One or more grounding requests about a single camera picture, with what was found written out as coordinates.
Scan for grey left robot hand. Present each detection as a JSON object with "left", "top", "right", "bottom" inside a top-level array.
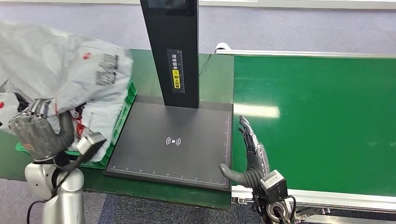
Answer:
[{"left": 8, "top": 98, "right": 76, "bottom": 162}]

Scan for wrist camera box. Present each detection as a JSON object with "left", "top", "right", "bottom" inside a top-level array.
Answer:
[
  {"left": 76, "top": 132, "right": 107, "bottom": 156},
  {"left": 260, "top": 169, "right": 288, "bottom": 204}
]

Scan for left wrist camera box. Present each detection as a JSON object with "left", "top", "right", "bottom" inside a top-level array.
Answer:
[{"left": 76, "top": 132, "right": 107, "bottom": 156}]

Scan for green plastic basket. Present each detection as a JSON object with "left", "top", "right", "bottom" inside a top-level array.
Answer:
[{"left": 15, "top": 78, "right": 138, "bottom": 170}]

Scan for green belt conveyor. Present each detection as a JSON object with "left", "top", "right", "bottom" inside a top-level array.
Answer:
[{"left": 215, "top": 42, "right": 396, "bottom": 224}]

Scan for white conveyor end cap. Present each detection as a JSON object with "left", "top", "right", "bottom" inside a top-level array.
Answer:
[{"left": 215, "top": 42, "right": 233, "bottom": 55}]

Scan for black weighing scale with column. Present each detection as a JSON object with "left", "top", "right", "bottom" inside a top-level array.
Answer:
[{"left": 103, "top": 0, "right": 233, "bottom": 192}]

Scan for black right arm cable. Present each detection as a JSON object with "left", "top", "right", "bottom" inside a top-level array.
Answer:
[{"left": 280, "top": 195, "right": 297, "bottom": 217}]

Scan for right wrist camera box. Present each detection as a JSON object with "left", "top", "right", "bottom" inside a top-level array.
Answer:
[{"left": 260, "top": 169, "right": 288, "bottom": 204}]

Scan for white SF courier package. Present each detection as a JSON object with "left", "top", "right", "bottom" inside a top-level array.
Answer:
[{"left": 0, "top": 20, "right": 134, "bottom": 163}]

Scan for thin black scale cable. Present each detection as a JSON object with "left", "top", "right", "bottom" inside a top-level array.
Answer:
[{"left": 198, "top": 53, "right": 214, "bottom": 77}]

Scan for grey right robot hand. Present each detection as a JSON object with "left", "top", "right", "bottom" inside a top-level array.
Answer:
[{"left": 218, "top": 115, "right": 271, "bottom": 189}]

